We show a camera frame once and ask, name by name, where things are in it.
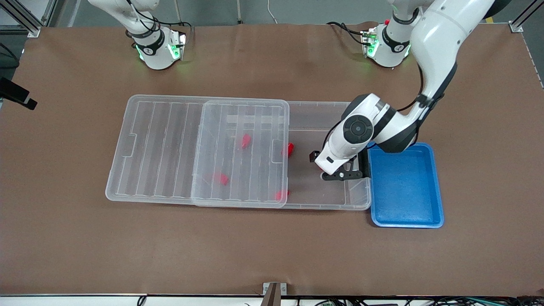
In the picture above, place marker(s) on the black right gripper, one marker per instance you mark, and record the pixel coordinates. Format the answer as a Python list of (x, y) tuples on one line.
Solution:
[(12, 91)]

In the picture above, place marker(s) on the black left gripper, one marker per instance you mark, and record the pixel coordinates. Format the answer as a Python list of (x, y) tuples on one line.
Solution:
[(364, 162)]

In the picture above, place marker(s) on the clear plastic box lid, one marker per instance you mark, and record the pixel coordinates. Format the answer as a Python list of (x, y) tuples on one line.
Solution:
[(161, 148)]

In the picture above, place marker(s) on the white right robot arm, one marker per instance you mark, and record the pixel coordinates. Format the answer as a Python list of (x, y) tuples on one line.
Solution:
[(155, 55)]

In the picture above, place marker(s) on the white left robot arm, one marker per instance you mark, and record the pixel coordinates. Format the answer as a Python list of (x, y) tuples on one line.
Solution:
[(437, 38)]

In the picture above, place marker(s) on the clear plastic storage box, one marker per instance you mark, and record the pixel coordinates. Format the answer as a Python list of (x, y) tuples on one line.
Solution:
[(310, 191)]

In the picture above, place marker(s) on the blue plastic tray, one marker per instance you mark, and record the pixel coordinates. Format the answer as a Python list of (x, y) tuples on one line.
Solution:
[(403, 199)]

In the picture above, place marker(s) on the aluminium frame profile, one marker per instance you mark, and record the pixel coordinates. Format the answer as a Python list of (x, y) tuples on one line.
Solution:
[(516, 28), (25, 23)]

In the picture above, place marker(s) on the grey metal table bracket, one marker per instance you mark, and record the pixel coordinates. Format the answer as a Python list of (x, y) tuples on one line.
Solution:
[(274, 293)]

